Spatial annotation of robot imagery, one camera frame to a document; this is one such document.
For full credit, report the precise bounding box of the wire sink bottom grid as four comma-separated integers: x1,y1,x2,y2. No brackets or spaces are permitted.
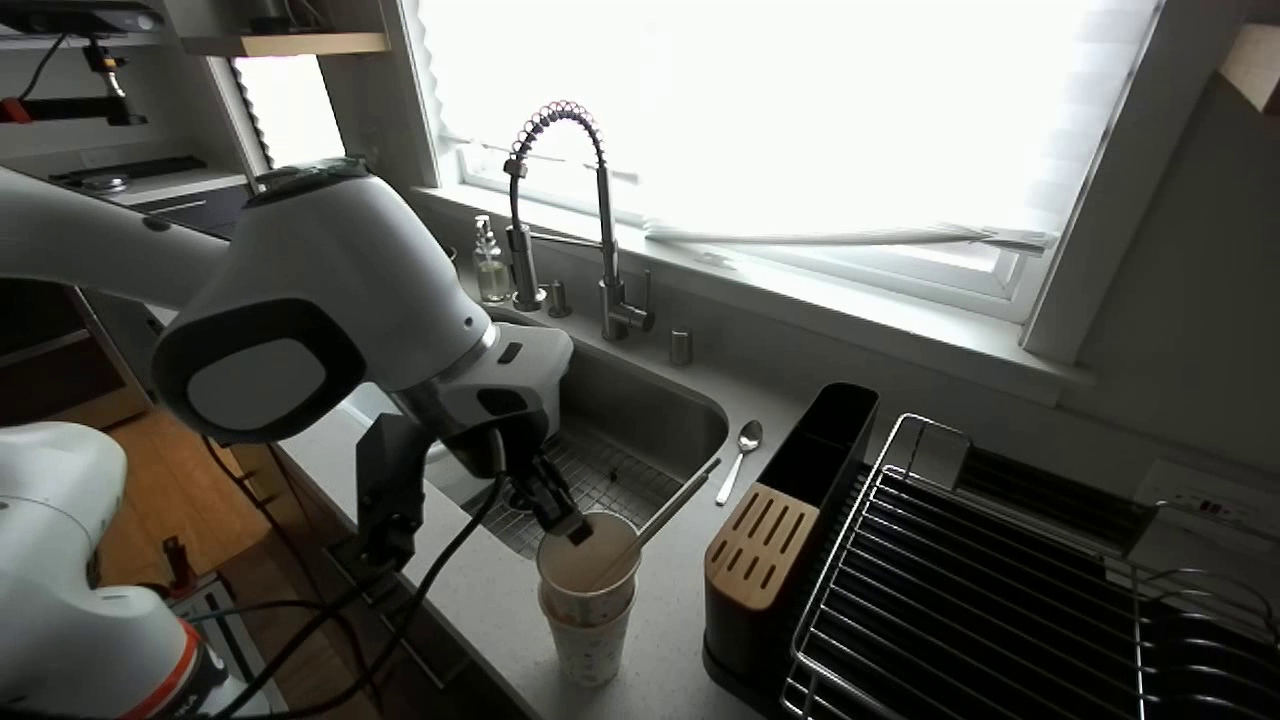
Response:
457,423,694,563

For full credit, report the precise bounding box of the silver metal spoon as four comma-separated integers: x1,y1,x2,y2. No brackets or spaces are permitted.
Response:
712,417,768,514

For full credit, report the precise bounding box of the wire dish drying rack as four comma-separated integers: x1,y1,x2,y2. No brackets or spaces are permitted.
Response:
777,413,1280,720

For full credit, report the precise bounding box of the steel spring kitchen faucet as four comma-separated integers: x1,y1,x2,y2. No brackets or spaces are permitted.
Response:
500,99,657,349

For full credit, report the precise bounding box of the black utensil caddy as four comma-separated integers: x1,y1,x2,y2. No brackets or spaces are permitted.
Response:
702,379,884,715

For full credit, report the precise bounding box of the wooden knife slot insert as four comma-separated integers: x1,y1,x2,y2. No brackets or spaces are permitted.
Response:
704,481,826,618

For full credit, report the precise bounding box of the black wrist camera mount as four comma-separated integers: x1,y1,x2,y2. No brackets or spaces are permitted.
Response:
353,413,440,571

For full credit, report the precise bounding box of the grey kitchen sink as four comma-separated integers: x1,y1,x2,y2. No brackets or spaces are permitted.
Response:
435,305,738,571

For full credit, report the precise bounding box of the light wooden shelf board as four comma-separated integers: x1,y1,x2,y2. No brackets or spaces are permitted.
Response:
236,28,394,62

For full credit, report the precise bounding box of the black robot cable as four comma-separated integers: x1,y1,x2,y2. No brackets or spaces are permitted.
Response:
214,465,518,720

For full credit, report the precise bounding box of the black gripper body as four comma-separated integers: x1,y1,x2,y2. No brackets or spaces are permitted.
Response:
464,413,572,518

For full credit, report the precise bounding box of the clear glass bottle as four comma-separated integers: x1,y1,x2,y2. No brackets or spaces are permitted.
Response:
474,213,518,309

